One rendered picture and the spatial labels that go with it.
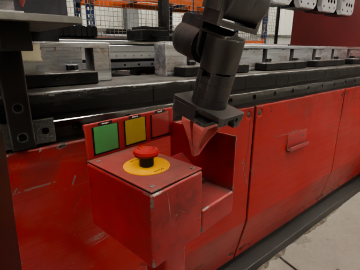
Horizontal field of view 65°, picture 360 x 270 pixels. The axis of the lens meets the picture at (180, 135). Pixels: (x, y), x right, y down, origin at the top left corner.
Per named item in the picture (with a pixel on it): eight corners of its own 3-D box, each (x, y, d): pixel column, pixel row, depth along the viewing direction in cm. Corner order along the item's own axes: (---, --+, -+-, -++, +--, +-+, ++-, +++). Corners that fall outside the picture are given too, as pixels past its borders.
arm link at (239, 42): (226, 31, 36) (256, 36, 40) (196, 21, 41) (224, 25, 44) (212, 82, 40) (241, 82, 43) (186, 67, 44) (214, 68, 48)
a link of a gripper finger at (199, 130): (188, 138, 55) (199, 93, 50) (217, 156, 51) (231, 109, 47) (163, 147, 50) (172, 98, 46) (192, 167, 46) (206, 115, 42)
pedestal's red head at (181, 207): (154, 270, 39) (149, 148, 34) (92, 224, 49) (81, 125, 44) (232, 211, 53) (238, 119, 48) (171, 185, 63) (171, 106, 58)
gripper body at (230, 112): (195, 99, 51) (205, 59, 48) (242, 122, 45) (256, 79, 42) (170, 104, 46) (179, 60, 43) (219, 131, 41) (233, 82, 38)
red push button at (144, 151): (145, 177, 41) (144, 154, 40) (128, 169, 44) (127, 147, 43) (164, 169, 44) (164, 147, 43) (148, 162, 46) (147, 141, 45)
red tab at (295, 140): (290, 151, 115) (292, 135, 113) (285, 150, 117) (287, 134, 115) (308, 144, 124) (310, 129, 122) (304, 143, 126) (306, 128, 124)
